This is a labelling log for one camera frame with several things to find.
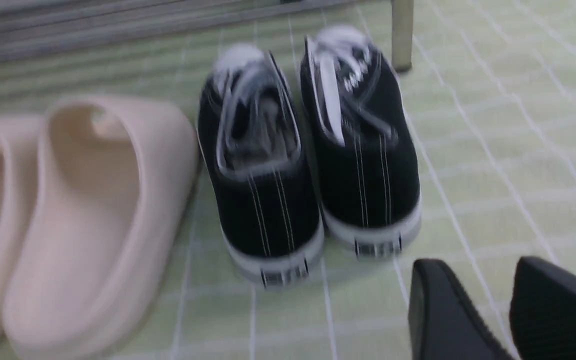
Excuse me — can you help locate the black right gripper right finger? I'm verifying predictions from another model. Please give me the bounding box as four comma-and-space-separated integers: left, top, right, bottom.
509, 256, 576, 360

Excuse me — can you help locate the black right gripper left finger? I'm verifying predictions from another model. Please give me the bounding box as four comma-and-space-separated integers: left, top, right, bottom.
407, 259, 512, 360

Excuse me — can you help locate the black canvas sneaker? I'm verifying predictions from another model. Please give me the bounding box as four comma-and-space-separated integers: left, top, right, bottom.
196, 42, 325, 289
299, 24, 422, 260

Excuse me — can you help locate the metal shoe rack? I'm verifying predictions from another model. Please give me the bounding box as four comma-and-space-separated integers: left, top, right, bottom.
0, 0, 415, 73

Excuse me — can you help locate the green checkered mat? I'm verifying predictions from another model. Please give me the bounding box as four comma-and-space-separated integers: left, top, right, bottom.
0, 0, 576, 360

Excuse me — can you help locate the cream foam slide right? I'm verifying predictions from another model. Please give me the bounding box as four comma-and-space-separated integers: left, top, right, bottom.
2, 95, 199, 360

